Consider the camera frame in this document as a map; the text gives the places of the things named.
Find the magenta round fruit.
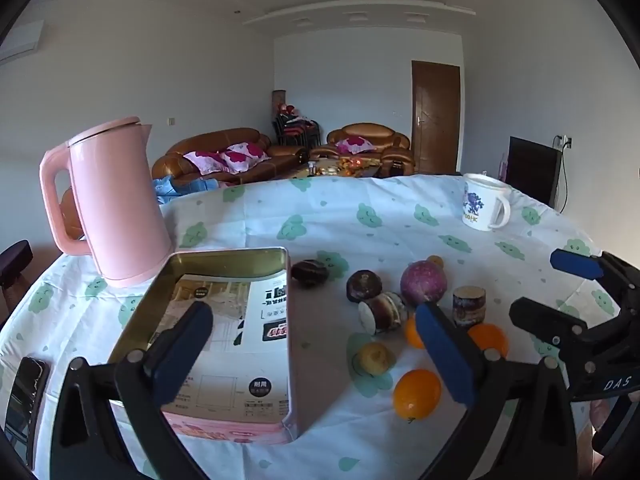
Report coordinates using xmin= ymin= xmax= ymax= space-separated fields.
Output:
xmin=400 ymin=258 xmax=447 ymax=307

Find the white air conditioner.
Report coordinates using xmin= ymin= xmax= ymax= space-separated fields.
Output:
xmin=0 ymin=20 xmax=43 ymax=63

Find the brown wooden door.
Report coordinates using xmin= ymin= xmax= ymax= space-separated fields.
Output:
xmin=411 ymin=60 xmax=461 ymax=176

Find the dark brown wrinkled fruit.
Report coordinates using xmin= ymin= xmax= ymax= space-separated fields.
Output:
xmin=291 ymin=259 xmax=330 ymax=288

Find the black smartphone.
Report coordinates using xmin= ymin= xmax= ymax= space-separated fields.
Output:
xmin=2 ymin=356 xmax=51 ymax=471

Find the pink metal tin box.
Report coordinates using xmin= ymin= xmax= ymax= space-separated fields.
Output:
xmin=107 ymin=246 xmax=301 ymax=446

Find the blue cloth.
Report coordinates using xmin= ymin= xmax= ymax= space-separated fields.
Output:
xmin=151 ymin=176 xmax=221 ymax=206

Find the dark maroon stool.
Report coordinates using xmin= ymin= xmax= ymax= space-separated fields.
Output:
xmin=0 ymin=240 xmax=33 ymax=291

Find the printed paper sheet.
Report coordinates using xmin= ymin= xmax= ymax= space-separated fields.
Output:
xmin=150 ymin=274 xmax=291 ymax=411

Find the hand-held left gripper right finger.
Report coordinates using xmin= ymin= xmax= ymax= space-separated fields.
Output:
xmin=414 ymin=301 xmax=581 ymax=480

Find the stack of black chairs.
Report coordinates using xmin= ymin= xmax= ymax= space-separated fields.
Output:
xmin=274 ymin=107 xmax=321 ymax=148

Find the black television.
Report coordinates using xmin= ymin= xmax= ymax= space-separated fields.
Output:
xmin=506 ymin=136 xmax=561 ymax=206

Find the brown leather sofa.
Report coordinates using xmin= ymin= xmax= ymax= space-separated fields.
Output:
xmin=151 ymin=128 xmax=306 ymax=188

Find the pink electric kettle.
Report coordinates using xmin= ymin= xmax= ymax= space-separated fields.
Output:
xmin=39 ymin=116 xmax=173 ymax=288

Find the orange mandarin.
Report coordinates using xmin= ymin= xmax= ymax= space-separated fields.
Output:
xmin=404 ymin=314 xmax=426 ymax=350
xmin=392 ymin=369 xmax=443 ymax=421
xmin=467 ymin=323 xmax=509 ymax=359

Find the white printed mug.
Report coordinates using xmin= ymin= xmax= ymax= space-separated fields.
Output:
xmin=460 ymin=173 xmax=512 ymax=232

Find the brown leather armchair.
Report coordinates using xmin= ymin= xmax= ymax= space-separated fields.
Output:
xmin=310 ymin=122 xmax=415 ymax=178

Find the wooden coffee table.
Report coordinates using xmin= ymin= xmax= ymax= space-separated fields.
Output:
xmin=287 ymin=156 xmax=383 ymax=180

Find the dark purple round fruit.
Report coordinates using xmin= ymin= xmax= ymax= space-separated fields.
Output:
xmin=346 ymin=270 xmax=383 ymax=304

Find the black power cable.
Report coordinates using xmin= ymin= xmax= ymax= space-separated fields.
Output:
xmin=559 ymin=145 xmax=572 ymax=211

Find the brown leather chair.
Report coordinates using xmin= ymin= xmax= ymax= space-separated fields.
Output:
xmin=59 ymin=185 xmax=88 ymax=241

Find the floral pink pillow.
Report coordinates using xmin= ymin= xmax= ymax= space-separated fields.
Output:
xmin=335 ymin=137 xmax=373 ymax=155
xmin=220 ymin=142 xmax=271 ymax=175
xmin=182 ymin=150 xmax=231 ymax=176

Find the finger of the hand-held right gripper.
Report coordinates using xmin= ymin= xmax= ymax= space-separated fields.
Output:
xmin=550 ymin=248 xmax=640 ymax=311
xmin=508 ymin=296 xmax=601 ymax=361

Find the small tan round fruit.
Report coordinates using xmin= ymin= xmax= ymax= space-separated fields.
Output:
xmin=356 ymin=342 xmax=392 ymax=376

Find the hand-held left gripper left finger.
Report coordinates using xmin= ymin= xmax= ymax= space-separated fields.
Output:
xmin=50 ymin=301 xmax=216 ymax=480

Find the white cloud-print tablecloth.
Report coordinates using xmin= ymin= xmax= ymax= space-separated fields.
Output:
xmin=0 ymin=174 xmax=616 ymax=480

